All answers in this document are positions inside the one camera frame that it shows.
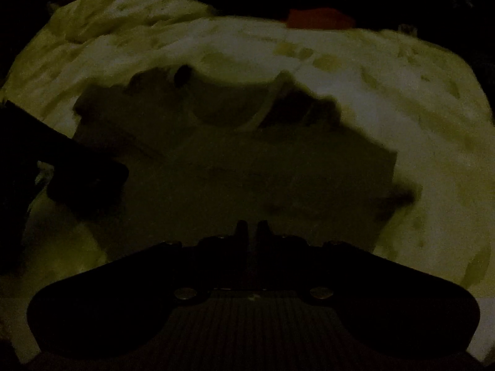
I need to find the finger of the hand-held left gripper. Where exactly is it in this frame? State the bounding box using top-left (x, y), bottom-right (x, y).
top-left (46, 156), bottom-right (130, 211)

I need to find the red cloth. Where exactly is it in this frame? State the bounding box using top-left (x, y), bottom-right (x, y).
top-left (286, 7), bottom-right (356, 30)

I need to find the leaf print white comforter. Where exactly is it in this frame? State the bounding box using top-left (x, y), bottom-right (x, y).
top-left (0, 0), bottom-right (495, 360)

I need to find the dark small shirt light collar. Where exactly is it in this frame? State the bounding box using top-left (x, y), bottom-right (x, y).
top-left (73, 65), bottom-right (417, 258)

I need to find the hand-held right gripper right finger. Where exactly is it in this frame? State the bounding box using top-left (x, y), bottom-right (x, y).
top-left (254, 220), bottom-right (388, 302)

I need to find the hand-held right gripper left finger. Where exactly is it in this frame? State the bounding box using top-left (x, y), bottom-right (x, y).
top-left (115, 220), bottom-right (250, 303)

